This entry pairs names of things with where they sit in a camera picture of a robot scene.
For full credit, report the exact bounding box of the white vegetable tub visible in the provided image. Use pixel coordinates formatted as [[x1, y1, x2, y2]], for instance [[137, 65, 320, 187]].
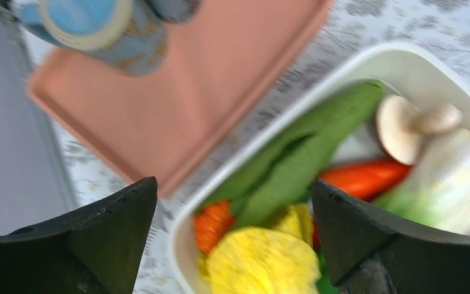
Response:
[[168, 42, 470, 293]]

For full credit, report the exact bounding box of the light blue big mug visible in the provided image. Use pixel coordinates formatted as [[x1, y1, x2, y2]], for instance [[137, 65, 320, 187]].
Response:
[[17, 0, 168, 76]]

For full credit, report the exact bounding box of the white mushroom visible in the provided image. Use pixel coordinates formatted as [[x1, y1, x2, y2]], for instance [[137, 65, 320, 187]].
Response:
[[375, 94, 463, 165]]

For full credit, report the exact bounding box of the green leaf vegetable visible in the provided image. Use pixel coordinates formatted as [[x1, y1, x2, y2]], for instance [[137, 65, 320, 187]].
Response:
[[199, 80, 386, 229]]

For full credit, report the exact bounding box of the small grey blue cup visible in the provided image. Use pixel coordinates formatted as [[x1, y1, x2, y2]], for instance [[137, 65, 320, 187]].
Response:
[[147, 0, 201, 23]]

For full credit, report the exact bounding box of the pink tray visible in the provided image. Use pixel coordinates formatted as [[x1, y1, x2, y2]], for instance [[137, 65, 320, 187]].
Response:
[[28, 1, 331, 198]]

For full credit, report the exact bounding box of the red pepper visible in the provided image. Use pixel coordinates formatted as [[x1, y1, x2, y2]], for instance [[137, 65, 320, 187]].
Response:
[[311, 159, 412, 251]]

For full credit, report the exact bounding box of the floral table mat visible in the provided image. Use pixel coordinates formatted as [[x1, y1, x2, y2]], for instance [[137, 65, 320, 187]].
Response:
[[25, 1, 470, 293]]

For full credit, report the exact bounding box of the yellow napa cabbage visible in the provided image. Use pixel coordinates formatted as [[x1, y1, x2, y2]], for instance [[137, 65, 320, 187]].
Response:
[[198, 204, 322, 293]]

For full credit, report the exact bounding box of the orange carrot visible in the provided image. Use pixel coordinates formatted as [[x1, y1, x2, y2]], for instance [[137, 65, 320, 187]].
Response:
[[194, 200, 236, 255]]

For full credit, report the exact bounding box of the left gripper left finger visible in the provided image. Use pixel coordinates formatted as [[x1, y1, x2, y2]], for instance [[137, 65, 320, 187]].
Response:
[[0, 177, 158, 293]]

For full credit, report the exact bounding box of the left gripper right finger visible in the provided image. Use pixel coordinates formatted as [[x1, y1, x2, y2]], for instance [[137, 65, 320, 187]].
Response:
[[311, 180, 470, 293]]

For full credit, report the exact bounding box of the upper bok choy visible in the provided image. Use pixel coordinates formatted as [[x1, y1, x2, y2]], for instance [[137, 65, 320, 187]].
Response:
[[373, 128, 470, 235]]

